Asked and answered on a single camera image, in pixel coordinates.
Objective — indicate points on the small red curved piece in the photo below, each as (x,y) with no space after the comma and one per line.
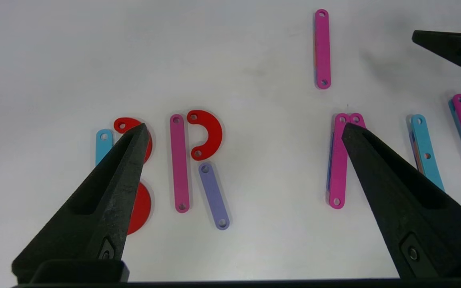
(213,134)

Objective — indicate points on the short purple bar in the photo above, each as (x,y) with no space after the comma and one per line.
(213,196)

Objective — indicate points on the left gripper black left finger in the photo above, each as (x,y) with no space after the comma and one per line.
(102,212)

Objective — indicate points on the long blue flat bar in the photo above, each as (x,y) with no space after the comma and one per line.
(424,144)
(103,146)

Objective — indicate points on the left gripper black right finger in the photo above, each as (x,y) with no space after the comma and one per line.
(422,232)

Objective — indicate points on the large red curved piece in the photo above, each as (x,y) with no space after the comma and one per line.
(142,208)
(124,124)

